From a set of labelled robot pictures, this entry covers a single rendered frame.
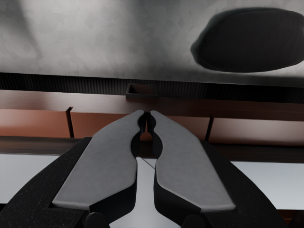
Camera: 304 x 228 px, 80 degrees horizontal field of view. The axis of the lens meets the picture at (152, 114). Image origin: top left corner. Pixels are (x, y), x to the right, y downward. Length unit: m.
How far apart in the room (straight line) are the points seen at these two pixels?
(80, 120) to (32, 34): 0.21
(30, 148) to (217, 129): 0.24
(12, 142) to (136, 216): 0.20
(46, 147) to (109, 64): 0.18
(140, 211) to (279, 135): 0.22
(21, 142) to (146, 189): 0.17
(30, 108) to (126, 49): 0.18
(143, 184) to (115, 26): 0.26
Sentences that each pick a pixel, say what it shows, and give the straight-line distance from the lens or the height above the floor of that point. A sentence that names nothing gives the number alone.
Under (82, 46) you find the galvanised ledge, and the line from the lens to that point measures 0.37.
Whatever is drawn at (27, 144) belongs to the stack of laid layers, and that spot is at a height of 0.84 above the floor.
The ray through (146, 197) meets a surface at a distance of 0.28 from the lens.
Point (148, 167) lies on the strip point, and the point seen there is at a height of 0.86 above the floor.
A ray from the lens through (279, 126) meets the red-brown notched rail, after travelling 0.29.
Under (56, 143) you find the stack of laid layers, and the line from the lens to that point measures 0.27.
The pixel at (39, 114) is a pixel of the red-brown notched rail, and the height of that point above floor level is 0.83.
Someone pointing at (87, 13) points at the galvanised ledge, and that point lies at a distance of 0.36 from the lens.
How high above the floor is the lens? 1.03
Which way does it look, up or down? 62 degrees down
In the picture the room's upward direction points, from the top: 178 degrees clockwise
